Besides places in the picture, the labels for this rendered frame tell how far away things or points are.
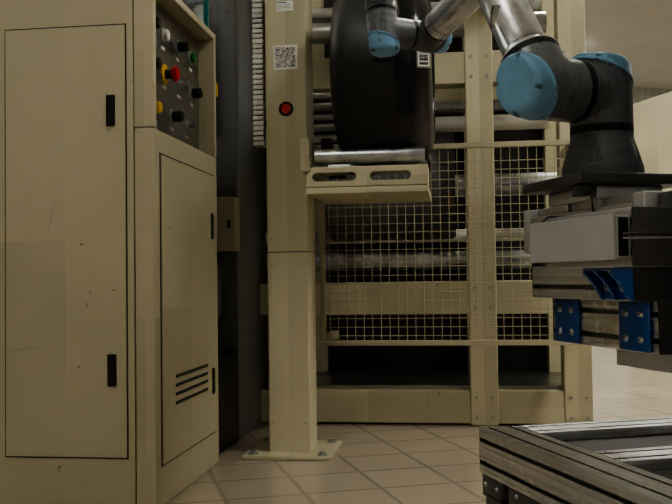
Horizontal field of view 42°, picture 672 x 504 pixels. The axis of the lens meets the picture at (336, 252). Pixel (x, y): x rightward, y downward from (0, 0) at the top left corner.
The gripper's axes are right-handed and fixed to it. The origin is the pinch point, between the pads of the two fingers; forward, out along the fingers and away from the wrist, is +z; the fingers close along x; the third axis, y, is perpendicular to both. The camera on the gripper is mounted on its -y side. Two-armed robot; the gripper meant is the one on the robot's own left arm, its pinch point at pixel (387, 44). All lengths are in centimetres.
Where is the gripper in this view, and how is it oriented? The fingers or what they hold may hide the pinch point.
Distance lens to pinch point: 251.5
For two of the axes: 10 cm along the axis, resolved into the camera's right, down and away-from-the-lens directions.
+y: 0.1, -9.9, 1.3
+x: -9.9, 0.0, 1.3
